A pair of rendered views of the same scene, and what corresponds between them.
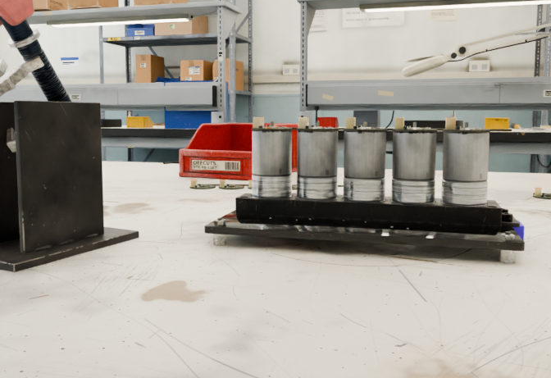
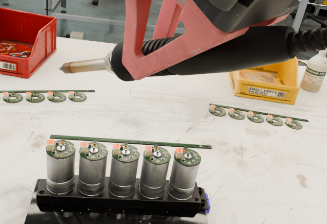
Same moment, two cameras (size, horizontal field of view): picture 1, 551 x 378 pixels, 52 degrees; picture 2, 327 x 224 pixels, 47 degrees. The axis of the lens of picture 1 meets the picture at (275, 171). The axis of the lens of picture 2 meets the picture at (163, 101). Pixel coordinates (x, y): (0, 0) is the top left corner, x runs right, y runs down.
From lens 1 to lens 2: 0.22 m
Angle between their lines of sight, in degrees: 32
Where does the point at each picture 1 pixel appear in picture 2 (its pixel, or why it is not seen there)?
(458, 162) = (181, 180)
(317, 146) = (94, 168)
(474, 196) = (187, 195)
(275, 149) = (65, 168)
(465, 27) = not seen: outside the picture
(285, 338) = not seen: outside the picture
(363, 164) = (124, 179)
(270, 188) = (61, 188)
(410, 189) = (151, 191)
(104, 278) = not seen: outside the picture
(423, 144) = (162, 170)
